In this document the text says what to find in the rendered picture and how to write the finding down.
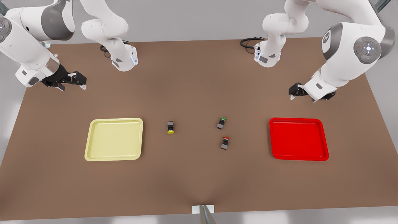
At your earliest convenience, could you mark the pale yellow tray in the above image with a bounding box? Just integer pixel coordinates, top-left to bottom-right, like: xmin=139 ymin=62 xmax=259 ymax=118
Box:
xmin=84 ymin=118 xmax=144 ymax=162

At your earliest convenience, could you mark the red tray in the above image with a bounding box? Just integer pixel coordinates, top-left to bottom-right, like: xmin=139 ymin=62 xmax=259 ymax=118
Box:
xmin=269 ymin=117 xmax=330 ymax=161

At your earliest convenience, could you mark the black cable loop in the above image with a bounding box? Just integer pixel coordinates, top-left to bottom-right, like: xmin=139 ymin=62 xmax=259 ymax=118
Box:
xmin=240 ymin=36 xmax=266 ymax=50
xmin=100 ymin=40 xmax=131 ymax=58

